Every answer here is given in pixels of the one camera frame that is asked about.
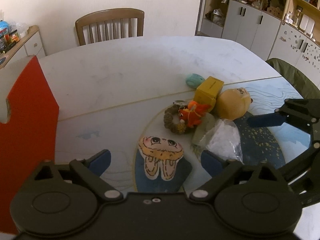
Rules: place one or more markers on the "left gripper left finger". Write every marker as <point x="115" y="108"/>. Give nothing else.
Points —
<point x="88" y="171"/>

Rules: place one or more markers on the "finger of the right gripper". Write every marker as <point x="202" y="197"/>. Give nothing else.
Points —
<point x="266" y="120"/>

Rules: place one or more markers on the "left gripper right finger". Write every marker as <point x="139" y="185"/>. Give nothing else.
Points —
<point x="221" y="172"/>

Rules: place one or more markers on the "white plastic bag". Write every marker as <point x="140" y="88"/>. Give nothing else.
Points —
<point x="224" y="141"/>

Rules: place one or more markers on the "yellow spotted plush toy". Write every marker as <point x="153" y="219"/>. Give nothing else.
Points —
<point x="232" y="103"/>

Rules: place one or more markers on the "orange fish plush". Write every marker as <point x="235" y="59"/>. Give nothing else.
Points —
<point x="194" y="112"/>

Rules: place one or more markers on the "cartoon face plush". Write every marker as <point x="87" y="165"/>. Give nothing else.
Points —
<point x="160" y="156"/>

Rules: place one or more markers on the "yellow cardboard box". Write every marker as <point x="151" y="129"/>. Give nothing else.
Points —
<point x="208" y="91"/>

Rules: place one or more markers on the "pale green pouch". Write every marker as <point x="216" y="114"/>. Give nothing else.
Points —
<point x="208" y="122"/>

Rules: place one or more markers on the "green jacket on chair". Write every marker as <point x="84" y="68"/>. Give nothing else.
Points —
<point x="303" y="85"/>

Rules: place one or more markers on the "blue patterned table mat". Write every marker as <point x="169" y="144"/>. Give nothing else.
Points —
<point x="119" y="129"/>

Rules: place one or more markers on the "red white cardboard box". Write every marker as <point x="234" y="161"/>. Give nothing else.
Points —
<point x="29" y="115"/>

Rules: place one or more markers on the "wooden white sideboard cabinet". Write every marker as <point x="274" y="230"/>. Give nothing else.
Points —
<point x="29" y="45"/>

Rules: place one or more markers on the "wooden dining chair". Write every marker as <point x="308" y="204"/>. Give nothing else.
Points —
<point x="110" y="24"/>

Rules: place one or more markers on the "blue round toy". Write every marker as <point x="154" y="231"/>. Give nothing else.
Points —
<point x="4" y="29"/>

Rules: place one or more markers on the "grey wall cabinet unit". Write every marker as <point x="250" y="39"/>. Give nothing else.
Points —
<point x="282" y="29"/>

